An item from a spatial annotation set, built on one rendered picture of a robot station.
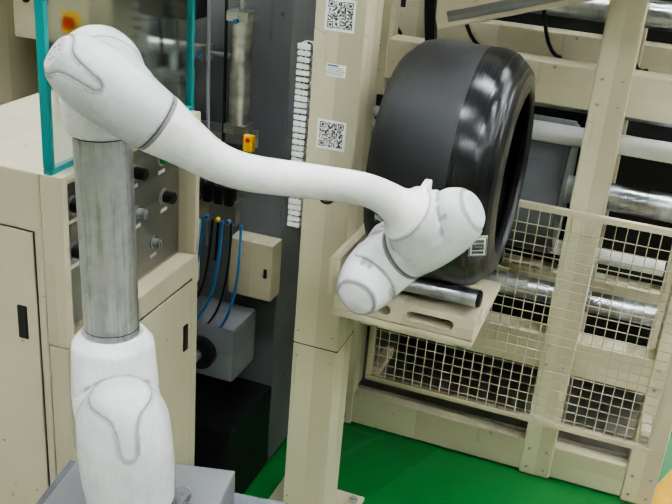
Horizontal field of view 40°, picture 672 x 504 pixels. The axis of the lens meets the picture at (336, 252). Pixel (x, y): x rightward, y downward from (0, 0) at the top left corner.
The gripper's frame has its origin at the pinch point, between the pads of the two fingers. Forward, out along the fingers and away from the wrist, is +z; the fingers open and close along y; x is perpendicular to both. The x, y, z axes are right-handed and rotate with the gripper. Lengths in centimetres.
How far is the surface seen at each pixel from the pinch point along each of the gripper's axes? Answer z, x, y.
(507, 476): 64, 135, -20
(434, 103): 20.0, -11.2, 4.2
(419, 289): 18.1, 36.5, 3.8
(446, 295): 18.1, 36.5, -3.0
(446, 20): 73, -12, 16
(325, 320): 23, 56, 30
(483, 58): 34.8, -17.4, -2.6
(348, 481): 39, 130, 27
